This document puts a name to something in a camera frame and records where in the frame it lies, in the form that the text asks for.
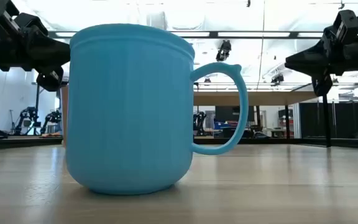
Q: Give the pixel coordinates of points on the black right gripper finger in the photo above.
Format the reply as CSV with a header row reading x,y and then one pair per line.
x,y
322,85
306,60

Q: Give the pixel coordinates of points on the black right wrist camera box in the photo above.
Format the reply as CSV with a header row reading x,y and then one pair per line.
x,y
347,26

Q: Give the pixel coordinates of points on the black ceiling-hung camera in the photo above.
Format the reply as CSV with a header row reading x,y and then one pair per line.
x,y
277,79
224,51

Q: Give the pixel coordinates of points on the dark background screen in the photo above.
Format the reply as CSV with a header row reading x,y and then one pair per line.
x,y
235,113

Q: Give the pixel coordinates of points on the black room partition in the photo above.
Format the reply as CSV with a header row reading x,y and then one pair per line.
x,y
343,119

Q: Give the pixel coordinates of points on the black background robot arm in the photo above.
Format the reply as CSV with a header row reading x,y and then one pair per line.
x,y
52,119
26,119
199,123

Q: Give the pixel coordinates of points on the black overhead frame beam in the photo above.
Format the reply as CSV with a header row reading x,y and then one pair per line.
x,y
253,34

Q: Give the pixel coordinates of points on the large blue plastic mug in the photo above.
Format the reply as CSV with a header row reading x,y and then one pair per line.
x,y
129,112

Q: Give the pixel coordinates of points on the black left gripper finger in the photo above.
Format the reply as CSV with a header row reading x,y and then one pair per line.
x,y
53,53
51,79

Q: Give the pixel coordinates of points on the black table edge rail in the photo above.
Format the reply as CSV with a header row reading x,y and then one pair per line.
x,y
17,142

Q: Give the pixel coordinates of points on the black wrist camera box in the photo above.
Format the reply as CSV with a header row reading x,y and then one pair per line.
x,y
31,21
347,26

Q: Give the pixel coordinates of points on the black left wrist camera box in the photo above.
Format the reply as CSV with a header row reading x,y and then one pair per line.
x,y
31,21

